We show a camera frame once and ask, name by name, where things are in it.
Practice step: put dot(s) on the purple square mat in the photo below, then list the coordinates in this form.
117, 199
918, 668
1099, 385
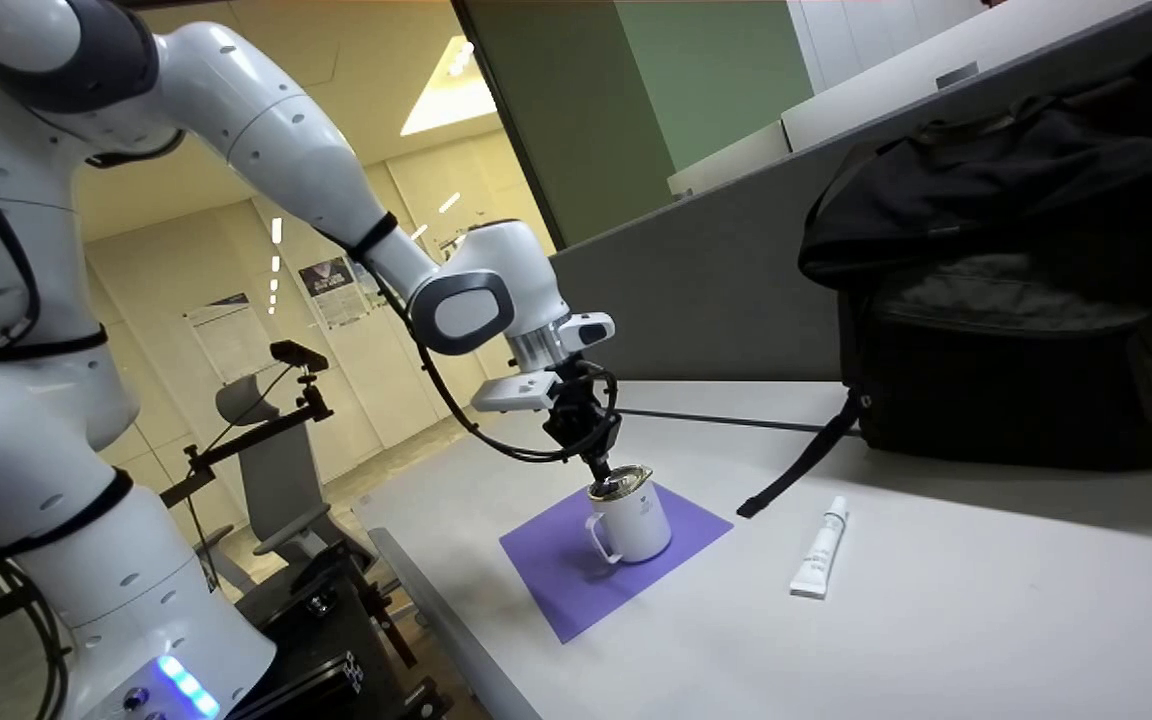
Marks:
584, 563

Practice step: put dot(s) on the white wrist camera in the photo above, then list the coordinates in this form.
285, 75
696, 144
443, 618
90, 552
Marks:
518, 394

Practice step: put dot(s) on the camera tripod stand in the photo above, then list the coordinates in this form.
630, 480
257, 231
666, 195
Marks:
267, 435

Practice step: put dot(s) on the grey partition wall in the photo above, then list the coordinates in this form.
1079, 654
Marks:
709, 284

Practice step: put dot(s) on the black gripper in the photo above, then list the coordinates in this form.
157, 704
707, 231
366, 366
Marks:
584, 412

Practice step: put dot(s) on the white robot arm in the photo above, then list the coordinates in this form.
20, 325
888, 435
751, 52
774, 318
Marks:
86, 81

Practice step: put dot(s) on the black backpack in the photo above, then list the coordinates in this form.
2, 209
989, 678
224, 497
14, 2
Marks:
998, 282

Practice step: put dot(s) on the white tube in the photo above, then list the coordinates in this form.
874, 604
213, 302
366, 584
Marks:
820, 557

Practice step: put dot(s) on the white mug with slider lid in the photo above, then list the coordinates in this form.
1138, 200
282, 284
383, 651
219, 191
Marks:
626, 516

